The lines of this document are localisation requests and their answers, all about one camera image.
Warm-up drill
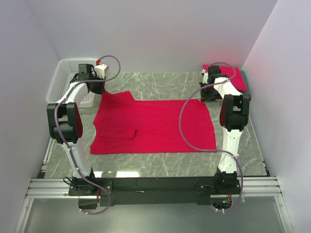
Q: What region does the pink-red t shirt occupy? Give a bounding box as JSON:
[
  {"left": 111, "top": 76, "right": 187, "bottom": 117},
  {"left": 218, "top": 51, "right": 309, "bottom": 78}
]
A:
[{"left": 90, "top": 91, "right": 216, "bottom": 155}]

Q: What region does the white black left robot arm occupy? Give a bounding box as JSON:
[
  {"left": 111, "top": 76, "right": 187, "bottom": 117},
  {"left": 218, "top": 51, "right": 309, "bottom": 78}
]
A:
[{"left": 47, "top": 61, "right": 109, "bottom": 196}]

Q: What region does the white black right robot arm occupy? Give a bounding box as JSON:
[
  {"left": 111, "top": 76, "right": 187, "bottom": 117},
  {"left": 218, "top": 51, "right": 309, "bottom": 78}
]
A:
[{"left": 200, "top": 64, "right": 250, "bottom": 194}]

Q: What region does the folded dark red t shirt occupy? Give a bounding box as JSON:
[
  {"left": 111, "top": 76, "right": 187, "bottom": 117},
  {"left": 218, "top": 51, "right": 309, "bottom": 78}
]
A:
[{"left": 213, "top": 95, "right": 252, "bottom": 101}]

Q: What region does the white plastic basket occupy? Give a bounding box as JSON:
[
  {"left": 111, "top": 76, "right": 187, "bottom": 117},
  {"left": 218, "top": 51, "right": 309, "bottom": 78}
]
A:
[{"left": 46, "top": 58, "right": 97, "bottom": 103}]

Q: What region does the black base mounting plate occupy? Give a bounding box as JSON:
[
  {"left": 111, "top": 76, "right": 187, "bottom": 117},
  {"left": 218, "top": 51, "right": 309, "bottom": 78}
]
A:
[{"left": 69, "top": 176, "right": 242, "bottom": 206}]

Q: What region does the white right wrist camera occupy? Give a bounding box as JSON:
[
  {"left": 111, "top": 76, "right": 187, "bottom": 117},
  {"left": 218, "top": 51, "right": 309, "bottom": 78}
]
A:
[{"left": 201, "top": 68, "right": 208, "bottom": 85}]

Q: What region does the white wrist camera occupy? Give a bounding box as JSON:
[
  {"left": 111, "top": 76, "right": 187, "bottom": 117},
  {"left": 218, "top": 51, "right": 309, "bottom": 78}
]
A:
[
  {"left": 94, "top": 59, "right": 109, "bottom": 79},
  {"left": 201, "top": 68, "right": 208, "bottom": 85}
]

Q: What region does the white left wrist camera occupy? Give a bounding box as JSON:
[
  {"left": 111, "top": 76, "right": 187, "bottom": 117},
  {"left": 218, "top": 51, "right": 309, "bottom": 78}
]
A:
[{"left": 94, "top": 59, "right": 109, "bottom": 79}]

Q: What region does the aluminium frame rail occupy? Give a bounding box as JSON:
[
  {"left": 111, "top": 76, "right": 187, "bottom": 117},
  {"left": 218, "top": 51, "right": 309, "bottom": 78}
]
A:
[{"left": 26, "top": 177, "right": 282, "bottom": 199}]

